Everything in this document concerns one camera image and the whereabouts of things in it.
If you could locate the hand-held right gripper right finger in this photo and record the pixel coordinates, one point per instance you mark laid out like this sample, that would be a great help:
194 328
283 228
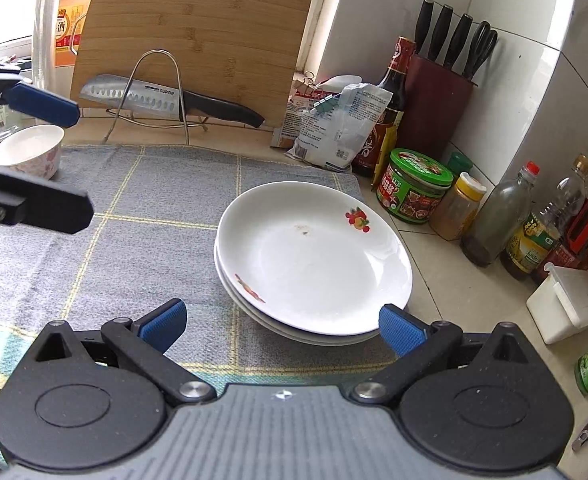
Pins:
399 330

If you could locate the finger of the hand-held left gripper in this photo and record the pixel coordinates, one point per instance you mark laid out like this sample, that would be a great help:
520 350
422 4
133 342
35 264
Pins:
43 105
38 200

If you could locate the bamboo cutting board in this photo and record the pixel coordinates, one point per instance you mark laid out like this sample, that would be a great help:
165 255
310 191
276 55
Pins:
198 25

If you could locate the grey and teal checked cloth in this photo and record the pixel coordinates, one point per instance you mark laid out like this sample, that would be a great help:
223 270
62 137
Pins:
148 260

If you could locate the dark red knife block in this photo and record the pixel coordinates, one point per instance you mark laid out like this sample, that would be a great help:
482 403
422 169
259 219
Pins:
434 105

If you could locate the white plastic box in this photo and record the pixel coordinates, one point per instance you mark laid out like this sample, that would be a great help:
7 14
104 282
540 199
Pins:
569 305

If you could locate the green lidded sauce jar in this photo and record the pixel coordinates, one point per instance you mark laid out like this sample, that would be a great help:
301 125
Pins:
414 195

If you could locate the cooking wine jug orange label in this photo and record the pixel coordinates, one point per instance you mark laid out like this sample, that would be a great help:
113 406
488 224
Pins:
68 20

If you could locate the red and white clipped packet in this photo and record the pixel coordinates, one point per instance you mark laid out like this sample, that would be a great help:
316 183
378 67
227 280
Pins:
294 110

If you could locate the dark soy sauce bottle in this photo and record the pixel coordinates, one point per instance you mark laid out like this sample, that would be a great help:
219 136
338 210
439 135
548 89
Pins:
389 90

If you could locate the white bowl with pink flowers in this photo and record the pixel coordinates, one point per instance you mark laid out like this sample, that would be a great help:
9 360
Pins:
33 155

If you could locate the small jar with green lid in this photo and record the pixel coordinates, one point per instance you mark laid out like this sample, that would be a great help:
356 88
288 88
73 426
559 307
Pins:
460 162

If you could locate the yellow packet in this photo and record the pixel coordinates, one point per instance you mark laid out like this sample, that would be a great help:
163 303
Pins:
386 155

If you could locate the red plastic object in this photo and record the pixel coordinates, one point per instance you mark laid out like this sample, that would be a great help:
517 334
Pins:
586 225

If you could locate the glass bottle with red cap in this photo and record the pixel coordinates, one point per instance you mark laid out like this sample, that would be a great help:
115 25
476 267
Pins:
499 220

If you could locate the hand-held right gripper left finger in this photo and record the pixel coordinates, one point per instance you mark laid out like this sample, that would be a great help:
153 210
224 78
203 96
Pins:
163 327

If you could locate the white plastic food bag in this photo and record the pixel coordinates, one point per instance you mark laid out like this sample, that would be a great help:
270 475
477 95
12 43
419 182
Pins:
334 125

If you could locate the oil bottle yellow green label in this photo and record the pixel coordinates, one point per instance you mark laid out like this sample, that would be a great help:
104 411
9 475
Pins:
529 245

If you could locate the spice jar with yellow lid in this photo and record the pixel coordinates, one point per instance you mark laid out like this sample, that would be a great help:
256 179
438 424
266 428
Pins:
456 210

